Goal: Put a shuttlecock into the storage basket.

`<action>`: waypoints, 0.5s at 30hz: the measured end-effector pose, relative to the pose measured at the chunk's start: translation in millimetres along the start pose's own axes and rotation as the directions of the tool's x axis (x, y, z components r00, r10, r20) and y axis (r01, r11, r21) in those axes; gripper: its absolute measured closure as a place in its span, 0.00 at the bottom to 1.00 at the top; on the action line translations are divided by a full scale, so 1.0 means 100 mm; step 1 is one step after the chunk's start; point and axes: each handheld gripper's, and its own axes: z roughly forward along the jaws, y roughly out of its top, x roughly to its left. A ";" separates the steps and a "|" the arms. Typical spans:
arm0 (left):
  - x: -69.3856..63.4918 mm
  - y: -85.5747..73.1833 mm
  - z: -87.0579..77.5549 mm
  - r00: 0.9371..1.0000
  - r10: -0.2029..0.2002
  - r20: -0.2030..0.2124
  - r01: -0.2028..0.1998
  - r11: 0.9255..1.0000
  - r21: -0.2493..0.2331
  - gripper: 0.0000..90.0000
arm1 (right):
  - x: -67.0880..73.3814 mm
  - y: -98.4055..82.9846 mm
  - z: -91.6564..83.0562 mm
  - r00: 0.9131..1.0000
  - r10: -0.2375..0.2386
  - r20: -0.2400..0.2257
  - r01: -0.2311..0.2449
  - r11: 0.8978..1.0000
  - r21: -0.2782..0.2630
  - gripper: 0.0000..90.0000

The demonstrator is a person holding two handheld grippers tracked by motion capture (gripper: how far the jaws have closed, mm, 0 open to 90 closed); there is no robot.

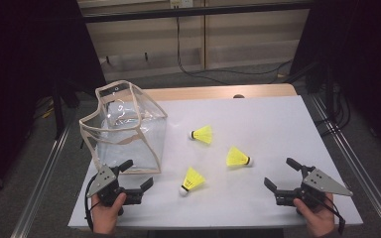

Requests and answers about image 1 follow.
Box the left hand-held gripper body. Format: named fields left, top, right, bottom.
left=86, top=164, right=143, bottom=216

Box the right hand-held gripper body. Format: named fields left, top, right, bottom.
left=275, top=164, right=354, bottom=210

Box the clear plastic bag beige trim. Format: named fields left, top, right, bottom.
left=78, top=79, right=169, bottom=176

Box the yellow shuttlecock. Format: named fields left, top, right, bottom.
left=189, top=124, right=213, bottom=145
left=225, top=146, right=255, bottom=169
left=178, top=167, right=206, bottom=197

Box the person's left hand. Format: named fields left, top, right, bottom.
left=90, top=192, right=128, bottom=236

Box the person's right hand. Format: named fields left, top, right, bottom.
left=292, top=192, right=337, bottom=238

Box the white table sheet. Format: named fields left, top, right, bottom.
left=67, top=94, right=364, bottom=230

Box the black metal stand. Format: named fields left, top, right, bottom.
left=53, top=75, right=66, bottom=141

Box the dark curtain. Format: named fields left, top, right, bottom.
left=289, top=0, right=381, bottom=163
left=0, top=0, right=107, bottom=206

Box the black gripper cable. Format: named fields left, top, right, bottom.
left=312, top=192, right=347, bottom=235
left=84, top=175, right=100, bottom=232

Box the metal rail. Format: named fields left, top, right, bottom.
left=309, top=93, right=381, bottom=238
left=10, top=120, right=75, bottom=238

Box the black floor cable bundle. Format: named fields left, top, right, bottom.
left=314, top=82, right=353, bottom=137

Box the black power cable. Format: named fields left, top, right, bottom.
left=176, top=15, right=294, bottom=85

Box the white wall socket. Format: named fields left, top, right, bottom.
left=169, top=0, right=194, bottom=9

